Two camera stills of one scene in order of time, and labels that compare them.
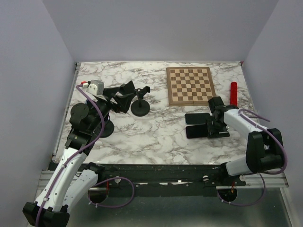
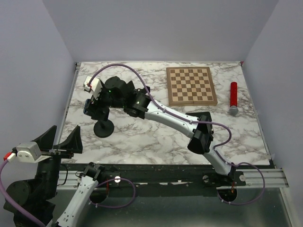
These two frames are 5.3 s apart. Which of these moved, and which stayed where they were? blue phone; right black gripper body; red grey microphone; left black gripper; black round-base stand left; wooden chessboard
Moved: right black gripper body; left black gripper
Stayed: red grey microphone; blue phone; wooden chessboard; black round-base stand left
